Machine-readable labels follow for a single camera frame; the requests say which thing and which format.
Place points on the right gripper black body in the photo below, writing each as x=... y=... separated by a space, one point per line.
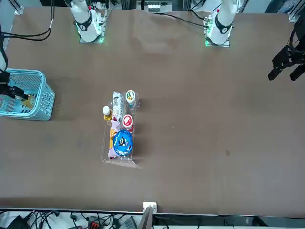
x=4 y=77

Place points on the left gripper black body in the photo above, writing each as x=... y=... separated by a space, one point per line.
x=300 y=33

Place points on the juice bottle with white cap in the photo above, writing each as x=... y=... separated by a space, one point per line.
x=29 y=101
x=107 y=112

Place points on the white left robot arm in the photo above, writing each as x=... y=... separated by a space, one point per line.
x=222 y=23

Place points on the light blue plastic basket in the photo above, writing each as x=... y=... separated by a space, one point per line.
x=23 y=70

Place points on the clear acrylic tiered shelf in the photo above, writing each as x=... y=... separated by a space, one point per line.
x=104 y=148

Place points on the aluminium corner profile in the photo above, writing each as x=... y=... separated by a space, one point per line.
x=19 y=9
x=294 y=14

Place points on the white biscuit packet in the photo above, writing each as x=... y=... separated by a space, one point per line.
x=117 y=105

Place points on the strawberry print snack bag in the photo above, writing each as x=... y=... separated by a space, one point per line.
x=111 y=138

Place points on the green and white canister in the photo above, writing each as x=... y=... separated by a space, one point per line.
x=130 y=95

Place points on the red and white canister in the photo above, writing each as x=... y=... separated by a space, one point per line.
x=127 y=121

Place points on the blue snack cup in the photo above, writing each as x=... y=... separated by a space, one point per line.
x=122 y=142

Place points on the black box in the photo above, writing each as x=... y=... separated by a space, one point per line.
x=16 y=223

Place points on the grey power strip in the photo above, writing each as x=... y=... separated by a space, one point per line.
x=153 y=7

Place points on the red and black plug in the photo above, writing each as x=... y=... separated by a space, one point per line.
x=93 y=224

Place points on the white corner bracket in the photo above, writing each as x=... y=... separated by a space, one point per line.
x=150 y=205

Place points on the aluminium profile post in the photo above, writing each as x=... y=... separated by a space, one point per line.
x=145 y=219

